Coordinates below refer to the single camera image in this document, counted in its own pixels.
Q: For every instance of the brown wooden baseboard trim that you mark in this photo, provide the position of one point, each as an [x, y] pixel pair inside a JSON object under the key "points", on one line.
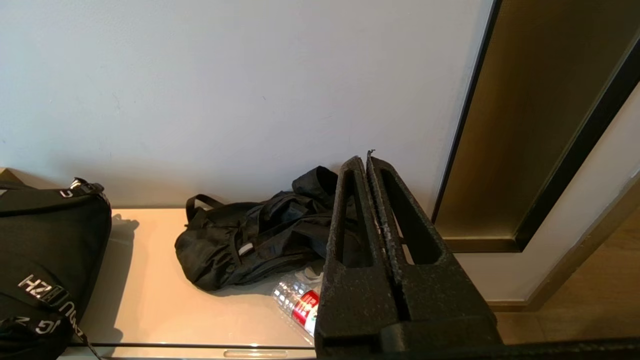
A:
{"points": [[575, 260]]}

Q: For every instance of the cream low bench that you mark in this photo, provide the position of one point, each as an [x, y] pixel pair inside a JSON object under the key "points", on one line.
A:
{"points": [[160, 300]]}

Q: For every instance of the small crumpled black bag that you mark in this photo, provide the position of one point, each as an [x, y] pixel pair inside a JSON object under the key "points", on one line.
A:
{"points": [[250, 250]]}

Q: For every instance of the large black backpack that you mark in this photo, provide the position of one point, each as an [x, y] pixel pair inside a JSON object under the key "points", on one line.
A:
{"points": [[45, 235]]}

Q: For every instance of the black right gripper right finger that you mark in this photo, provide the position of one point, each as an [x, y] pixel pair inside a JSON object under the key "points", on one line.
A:
{"points": [[440, 295]]}

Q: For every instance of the clear plastic bottle red label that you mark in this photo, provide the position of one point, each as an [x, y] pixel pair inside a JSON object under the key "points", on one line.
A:
{"points": [[300, 305]]}

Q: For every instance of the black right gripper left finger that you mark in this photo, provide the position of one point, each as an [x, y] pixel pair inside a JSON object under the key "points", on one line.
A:
{"points": [[355, 300]]}

